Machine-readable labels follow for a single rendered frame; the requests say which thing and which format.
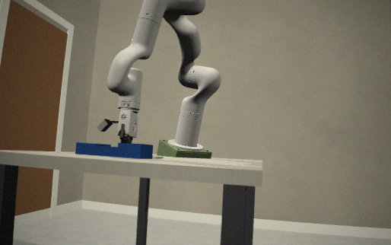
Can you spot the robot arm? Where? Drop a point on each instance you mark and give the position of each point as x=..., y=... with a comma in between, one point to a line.
x=206, y=80

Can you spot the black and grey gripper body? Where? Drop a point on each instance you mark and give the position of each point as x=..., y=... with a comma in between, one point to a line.
x=130, y=119

